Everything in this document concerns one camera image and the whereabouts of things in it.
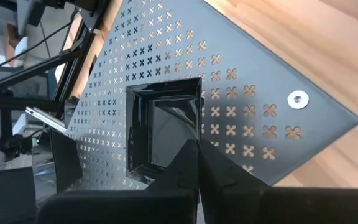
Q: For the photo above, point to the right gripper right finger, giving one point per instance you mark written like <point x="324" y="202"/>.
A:
<point x="222" y="186"/>

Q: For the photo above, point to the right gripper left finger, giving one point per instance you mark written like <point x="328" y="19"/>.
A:
<point x="172" y="186"/>

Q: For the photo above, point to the black small square mini plate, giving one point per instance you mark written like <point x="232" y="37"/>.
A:
<point x="166" y="124"/>

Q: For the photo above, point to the grey perforated metal shelf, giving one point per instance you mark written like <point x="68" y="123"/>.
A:
<point x="259" y="77"/>

